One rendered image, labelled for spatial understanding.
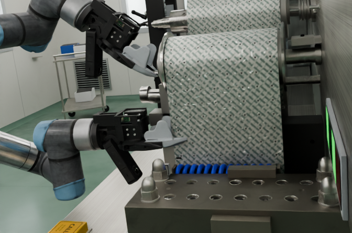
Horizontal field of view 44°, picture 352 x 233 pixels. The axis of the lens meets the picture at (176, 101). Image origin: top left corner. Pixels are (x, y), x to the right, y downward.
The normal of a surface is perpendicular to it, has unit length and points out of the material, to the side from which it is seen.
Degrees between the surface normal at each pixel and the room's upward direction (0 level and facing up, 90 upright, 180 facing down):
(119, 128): 90
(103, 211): 0
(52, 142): 90
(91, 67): 93
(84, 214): 0
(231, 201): 0
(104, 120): 90
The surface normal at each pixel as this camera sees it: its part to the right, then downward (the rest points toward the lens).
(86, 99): 0.01, 0.22
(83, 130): -0.29, -0.26
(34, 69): 0.96, -0.04
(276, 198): -0.11, -0.97
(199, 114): -0.26, 0.24
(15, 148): 0.68, -0.22
